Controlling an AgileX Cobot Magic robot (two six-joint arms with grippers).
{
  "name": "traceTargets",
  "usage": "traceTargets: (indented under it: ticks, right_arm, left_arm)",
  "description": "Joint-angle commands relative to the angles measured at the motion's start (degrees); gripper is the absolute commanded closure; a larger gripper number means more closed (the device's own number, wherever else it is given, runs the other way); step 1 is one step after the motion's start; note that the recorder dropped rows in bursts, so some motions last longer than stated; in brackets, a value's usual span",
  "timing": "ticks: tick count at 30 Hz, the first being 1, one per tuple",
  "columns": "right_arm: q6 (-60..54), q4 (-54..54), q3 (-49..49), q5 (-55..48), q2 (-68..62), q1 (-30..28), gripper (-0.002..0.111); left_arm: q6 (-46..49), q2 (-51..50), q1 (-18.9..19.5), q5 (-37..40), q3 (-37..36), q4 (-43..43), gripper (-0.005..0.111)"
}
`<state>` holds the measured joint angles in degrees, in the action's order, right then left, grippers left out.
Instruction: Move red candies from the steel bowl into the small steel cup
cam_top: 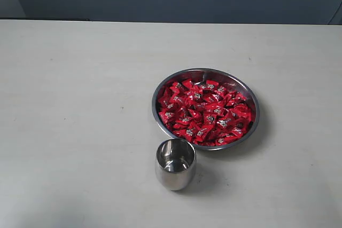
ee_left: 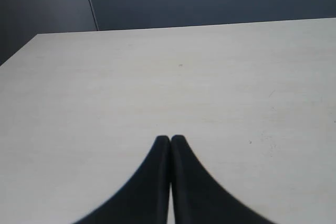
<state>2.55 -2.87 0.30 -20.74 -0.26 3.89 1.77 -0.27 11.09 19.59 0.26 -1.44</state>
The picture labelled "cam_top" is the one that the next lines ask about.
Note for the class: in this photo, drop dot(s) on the round steel bowl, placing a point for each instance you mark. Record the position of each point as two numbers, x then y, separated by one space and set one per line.
201 75

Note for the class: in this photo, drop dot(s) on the pile of red wrapped candies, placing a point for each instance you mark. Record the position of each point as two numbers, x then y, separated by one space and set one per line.
204 113

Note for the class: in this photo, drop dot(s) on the stainless steel cup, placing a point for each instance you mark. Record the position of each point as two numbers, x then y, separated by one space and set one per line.
176 163

